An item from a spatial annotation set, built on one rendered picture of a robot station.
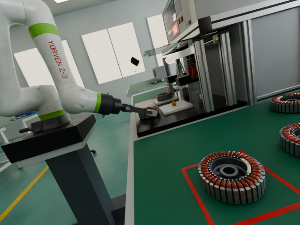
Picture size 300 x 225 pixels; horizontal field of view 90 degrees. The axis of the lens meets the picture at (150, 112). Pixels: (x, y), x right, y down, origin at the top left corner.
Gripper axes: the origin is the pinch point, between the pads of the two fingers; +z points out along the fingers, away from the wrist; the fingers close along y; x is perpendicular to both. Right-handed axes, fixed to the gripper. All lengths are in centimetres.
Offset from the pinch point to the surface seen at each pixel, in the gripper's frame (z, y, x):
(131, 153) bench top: -17.4, 23.1, -14.9
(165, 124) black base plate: -2.2, 19.3, -3.6
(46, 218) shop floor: -35, -85, -111
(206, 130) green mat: 4.1, 34.8, -2.3
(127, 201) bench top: -25, 41, -19
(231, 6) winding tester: 13, 29, 49
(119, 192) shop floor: 20, -58, -80
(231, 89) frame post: 17.6, 32.3, 15.5
